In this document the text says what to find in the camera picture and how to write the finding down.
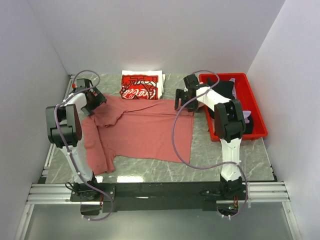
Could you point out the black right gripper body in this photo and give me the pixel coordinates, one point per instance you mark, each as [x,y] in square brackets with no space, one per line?
[182,94]

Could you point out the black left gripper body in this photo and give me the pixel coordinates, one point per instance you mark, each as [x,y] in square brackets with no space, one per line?
[96,101]

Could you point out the dusty rose t-shirt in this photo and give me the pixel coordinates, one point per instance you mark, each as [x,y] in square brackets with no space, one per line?
[136,128]

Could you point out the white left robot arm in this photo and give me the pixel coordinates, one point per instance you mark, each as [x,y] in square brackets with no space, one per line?
[65,132]

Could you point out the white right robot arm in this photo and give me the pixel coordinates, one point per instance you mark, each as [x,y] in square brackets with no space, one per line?
[229,126]

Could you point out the black shirt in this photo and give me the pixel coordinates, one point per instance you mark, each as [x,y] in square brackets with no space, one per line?
[224,88]

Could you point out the folded red white Coca-Cola shirt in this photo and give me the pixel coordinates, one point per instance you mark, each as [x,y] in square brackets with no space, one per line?
[142,85]

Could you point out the red plastic bin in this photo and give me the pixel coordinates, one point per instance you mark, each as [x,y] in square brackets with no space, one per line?
[248,102]

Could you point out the lavender shirt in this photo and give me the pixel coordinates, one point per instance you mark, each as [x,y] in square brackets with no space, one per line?
[246,113]

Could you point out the black base crossbar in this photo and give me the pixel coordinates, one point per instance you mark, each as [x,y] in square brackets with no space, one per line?
[150,196]

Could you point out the aluminium rail frame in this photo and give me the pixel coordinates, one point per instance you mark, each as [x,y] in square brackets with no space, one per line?
[49,214]

